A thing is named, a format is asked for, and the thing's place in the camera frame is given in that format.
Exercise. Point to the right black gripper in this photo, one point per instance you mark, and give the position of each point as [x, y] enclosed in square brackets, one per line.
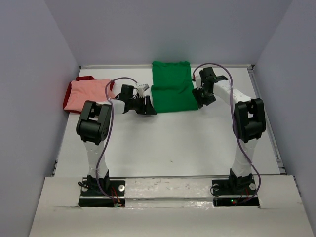
[197, 93]

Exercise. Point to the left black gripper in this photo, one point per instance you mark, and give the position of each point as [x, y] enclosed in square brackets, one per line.
[145, 109]

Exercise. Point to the green t shirt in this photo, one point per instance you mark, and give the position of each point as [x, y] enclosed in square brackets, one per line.
[172, 87]

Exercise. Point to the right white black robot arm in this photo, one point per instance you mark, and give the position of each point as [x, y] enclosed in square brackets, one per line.
[248, 124]

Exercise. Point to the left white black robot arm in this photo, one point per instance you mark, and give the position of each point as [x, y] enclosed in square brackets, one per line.
[95, 125]

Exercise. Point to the pink folded t shirt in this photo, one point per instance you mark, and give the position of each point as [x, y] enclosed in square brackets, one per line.
[86, 95]

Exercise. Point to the dark red folded t shirt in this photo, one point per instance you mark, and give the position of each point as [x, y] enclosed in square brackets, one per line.
[66, 101]

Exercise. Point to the white foam front board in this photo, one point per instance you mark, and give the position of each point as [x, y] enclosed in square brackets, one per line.
[171, 208]

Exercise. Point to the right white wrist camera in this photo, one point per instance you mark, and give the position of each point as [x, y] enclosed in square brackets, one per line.
[198, 81]

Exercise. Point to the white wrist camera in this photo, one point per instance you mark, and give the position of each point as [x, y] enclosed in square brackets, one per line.
[141, 89]
[198, 81]

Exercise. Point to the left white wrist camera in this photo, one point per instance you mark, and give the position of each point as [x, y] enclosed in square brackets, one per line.
[141, 89]

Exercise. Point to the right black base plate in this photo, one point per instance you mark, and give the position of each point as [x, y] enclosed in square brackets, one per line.
[225, 196]

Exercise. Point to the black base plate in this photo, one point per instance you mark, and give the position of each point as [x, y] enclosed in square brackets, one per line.
[113, 197]
[225, 196]

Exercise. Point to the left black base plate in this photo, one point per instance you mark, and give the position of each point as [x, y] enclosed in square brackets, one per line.
[113, 197]

